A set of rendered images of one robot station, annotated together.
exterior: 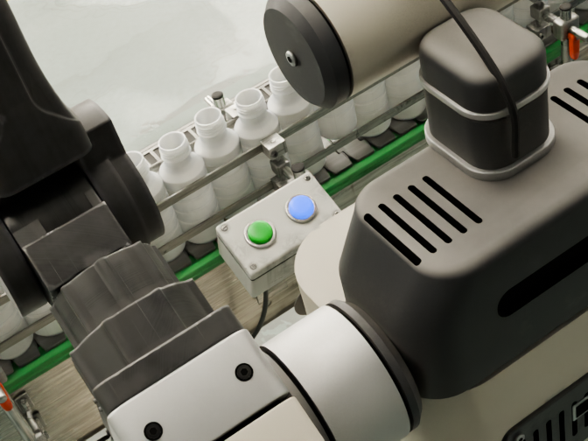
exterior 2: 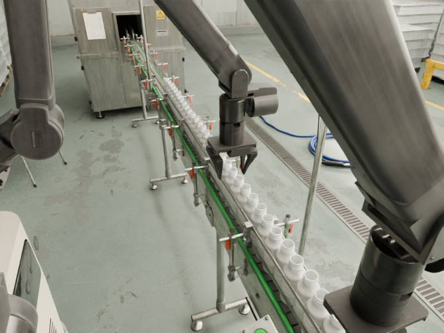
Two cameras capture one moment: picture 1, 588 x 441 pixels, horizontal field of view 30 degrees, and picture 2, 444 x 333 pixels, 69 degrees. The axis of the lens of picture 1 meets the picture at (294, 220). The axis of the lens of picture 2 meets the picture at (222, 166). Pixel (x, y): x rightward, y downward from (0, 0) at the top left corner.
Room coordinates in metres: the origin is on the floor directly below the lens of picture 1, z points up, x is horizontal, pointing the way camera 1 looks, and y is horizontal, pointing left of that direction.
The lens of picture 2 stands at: (0.87, -0.38, 1.83)
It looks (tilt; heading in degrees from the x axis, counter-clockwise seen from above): 32 degrees down; 92
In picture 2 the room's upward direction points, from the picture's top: straight up
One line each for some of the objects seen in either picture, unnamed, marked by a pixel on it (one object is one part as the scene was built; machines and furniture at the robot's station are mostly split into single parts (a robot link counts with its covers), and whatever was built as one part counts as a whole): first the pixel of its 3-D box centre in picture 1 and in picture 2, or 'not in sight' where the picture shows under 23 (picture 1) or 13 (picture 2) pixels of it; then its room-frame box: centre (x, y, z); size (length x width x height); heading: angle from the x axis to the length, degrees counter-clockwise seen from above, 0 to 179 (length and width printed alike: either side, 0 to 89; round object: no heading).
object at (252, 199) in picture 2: not in sight; (251, 214); (0.93, 0.50, 1.08); 0.06 x 0.06 x 0.17
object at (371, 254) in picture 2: not in sight; (398, 256); (1.04, -0.13, 1.57); 0.07 x 0.06 x 0.07; 22
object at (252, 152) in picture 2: not in sight; (238, 158); (0.88, 0.29, 1.44); 0.07 x 0.07 x 0.09; 22
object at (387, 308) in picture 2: not in sight; (379, 294); (1.04, -0.13, 1.51); 0.10 x 0.07 x 0.07; 23
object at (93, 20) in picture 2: not in sight; (94, 25); (-0.86, 3.77, 1.22); 0.23 x 0.03 x 0.32; 22
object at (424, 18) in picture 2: not in sight; (396, 32); (4.40, 7.42, 0.59); 1.25 x 1.03 x 1.17; 22
